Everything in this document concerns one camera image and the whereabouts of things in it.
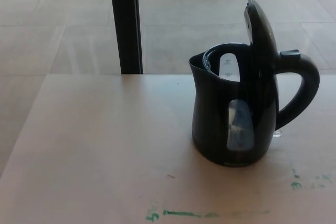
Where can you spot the black electric kettle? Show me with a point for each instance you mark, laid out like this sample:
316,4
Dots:
212,119

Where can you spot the black vertical post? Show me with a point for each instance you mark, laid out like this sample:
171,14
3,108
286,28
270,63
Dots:
126,22

